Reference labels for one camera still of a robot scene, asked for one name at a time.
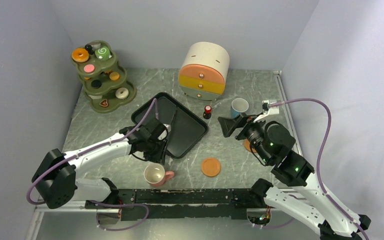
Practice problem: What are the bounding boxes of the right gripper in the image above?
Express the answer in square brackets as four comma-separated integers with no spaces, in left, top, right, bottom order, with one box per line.
[217,111,272,164]

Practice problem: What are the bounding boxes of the blue mug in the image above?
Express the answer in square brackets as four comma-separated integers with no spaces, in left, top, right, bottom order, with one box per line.
[230,98,249,118]

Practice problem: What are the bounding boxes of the orange round coaster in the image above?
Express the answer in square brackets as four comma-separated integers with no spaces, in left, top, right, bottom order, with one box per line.
[243,139,256,153]
[201,157,221,177]

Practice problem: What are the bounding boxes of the metal food tongs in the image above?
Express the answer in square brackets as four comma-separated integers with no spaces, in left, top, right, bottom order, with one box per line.
[165,108,178,140]

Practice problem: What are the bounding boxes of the pink mug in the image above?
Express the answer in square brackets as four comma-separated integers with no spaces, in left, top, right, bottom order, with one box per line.
[143,163,175,187]

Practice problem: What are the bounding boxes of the white glazed donut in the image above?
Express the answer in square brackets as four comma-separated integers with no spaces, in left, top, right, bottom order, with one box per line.
[115,87,130,100]

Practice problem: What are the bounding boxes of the brown heart cookie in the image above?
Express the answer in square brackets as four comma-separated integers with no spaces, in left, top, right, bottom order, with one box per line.
[99,99,109,108]

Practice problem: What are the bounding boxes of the tan round biscuit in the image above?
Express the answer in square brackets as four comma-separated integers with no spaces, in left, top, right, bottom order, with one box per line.
[109,71,121,81]

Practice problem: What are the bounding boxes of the black round cookie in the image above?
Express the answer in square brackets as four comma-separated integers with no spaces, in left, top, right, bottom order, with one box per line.
[90,79,102,89]

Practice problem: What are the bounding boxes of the pink round cookie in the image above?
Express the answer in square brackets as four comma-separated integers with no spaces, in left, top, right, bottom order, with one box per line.
[83,64,96,73]

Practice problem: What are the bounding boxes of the green swirl roll cake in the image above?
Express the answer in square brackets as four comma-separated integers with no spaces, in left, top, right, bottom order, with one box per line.
[94,46,112,61]

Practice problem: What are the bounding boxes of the orange glazed donut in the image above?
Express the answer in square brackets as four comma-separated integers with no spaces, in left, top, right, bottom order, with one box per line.
[71,47,90,63]

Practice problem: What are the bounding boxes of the brown chocolate round cookie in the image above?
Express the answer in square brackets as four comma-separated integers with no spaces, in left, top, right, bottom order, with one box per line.
[89,41,101,46]

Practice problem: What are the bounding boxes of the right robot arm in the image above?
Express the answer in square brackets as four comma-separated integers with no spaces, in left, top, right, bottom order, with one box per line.
[217,113,371,240]

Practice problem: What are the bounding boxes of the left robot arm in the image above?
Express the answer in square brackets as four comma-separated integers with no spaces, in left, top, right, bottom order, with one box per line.
[32,117,172,209]

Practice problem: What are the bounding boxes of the red and black stamp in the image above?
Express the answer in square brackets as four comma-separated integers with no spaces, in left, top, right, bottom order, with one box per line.
[202,105,212,120]

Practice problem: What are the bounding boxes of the black rectangular baking tray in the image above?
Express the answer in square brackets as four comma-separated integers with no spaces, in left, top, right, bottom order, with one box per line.
[131,92,208,159]

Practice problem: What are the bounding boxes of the round three-drawer mini cabinet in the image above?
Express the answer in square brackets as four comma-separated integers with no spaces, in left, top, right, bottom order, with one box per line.
[178,41,230,101]

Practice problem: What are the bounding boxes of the green three-tier serving stand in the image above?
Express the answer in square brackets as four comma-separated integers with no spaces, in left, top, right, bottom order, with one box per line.
[70,40,137,114]

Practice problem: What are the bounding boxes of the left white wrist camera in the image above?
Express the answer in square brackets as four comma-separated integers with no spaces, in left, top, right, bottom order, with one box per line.
[163,123,172,133]

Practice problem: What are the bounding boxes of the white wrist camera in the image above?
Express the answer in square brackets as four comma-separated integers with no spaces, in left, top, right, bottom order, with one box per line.
[252,99,280,123]
[163,123,172,133]

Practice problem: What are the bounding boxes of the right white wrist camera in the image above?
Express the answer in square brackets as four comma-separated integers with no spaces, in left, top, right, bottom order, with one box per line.
[252,99,280,123]

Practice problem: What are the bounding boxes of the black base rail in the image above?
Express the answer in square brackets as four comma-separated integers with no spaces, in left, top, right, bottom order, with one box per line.
[84,178,273,221]

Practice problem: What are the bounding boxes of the aluminium frame rail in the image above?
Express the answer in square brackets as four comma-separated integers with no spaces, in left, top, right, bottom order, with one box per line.
[25,200,120,240]

